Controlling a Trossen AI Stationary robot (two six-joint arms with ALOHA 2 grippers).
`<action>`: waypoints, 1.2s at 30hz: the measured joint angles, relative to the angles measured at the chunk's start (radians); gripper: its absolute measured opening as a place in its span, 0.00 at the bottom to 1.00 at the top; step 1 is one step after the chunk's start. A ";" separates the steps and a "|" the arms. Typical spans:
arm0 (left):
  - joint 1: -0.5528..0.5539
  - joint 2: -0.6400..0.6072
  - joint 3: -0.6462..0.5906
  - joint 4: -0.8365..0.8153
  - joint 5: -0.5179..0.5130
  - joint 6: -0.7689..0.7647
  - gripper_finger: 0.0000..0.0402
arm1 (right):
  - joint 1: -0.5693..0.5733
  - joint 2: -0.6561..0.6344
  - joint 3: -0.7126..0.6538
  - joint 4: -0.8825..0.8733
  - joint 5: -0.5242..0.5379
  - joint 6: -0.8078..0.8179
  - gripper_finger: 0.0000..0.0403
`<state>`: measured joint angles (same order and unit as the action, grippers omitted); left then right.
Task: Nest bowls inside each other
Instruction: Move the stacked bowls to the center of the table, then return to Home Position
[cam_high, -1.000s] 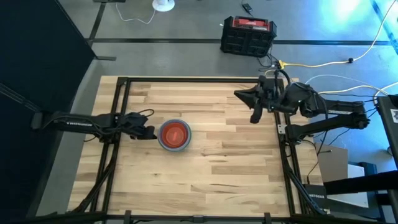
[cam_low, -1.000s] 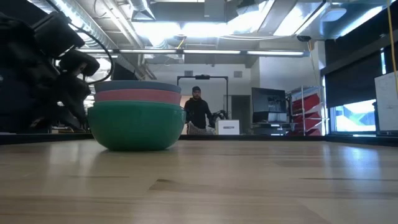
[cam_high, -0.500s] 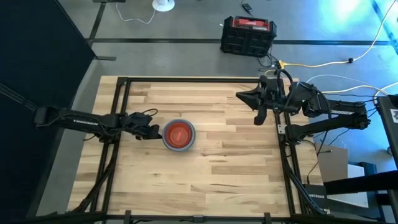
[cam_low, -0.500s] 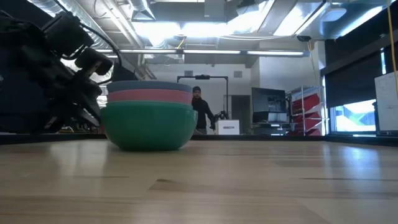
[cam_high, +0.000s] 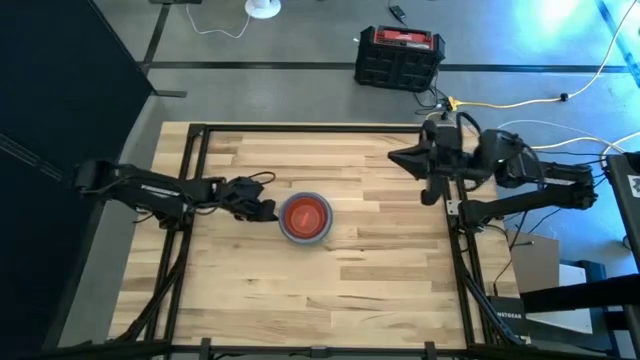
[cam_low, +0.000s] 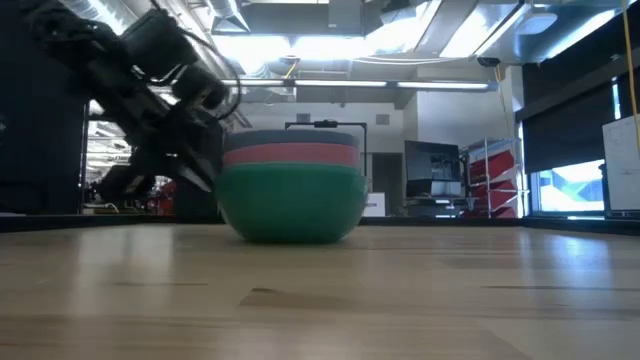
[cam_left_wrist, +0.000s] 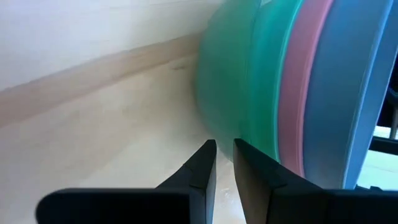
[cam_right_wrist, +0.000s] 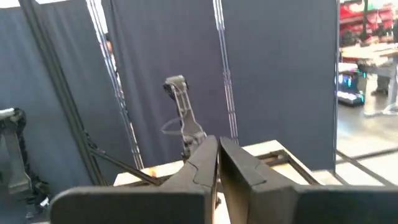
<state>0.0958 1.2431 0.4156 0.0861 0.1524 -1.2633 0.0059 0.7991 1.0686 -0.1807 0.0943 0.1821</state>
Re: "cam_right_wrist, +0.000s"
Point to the dark blue partition panels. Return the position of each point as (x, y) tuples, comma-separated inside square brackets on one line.
[(62, 93)]

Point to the silver partition pole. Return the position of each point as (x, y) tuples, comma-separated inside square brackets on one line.
[(118, 93), (226, 77)]

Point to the grey metal post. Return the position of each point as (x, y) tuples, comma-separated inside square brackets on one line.
[(14, 161)]

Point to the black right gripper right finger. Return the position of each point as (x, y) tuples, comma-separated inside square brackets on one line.
[(280, 205)]

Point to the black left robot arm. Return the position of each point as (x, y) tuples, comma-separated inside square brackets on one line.
[(186, 124)]

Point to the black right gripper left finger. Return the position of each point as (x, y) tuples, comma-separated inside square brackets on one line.
[(155, 202)]

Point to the blue lit machine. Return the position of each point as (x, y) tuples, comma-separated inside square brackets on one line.
[(349, 90)]

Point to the light wooden background table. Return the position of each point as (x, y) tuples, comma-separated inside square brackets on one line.
[(367, 51)]

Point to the person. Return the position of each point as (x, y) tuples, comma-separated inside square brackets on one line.
[(109, 46), (382, 84)]

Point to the dark blue partition curtain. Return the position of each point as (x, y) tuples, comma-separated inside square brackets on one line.
[(21, 62), (155, 46), (280, 77)]

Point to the red store shelf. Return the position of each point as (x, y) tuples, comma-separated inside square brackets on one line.
[(373, 14)]

